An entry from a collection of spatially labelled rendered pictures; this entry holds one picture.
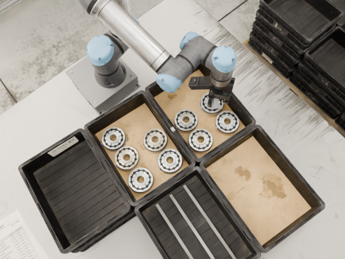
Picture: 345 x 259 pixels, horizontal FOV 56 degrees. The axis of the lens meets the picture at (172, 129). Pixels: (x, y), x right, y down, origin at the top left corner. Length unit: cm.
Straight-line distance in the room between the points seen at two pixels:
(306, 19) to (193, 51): 128
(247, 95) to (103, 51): 72
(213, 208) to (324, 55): 132
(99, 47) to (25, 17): 174
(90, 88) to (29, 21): 155
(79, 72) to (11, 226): 77
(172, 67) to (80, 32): 187
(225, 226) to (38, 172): 81
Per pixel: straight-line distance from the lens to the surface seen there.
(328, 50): 230
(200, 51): 107
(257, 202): 137
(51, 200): 146
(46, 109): 174
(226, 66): 103
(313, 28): 222
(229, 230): 135
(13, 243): 165
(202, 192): 135
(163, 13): 190
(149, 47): 103
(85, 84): 161
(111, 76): 151
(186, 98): 147
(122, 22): 104
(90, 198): 141
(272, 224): 138
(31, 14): 309
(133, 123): 145
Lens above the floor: 217
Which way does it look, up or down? 70 degrees down
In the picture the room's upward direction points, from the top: 8 degrees counter-clockwise
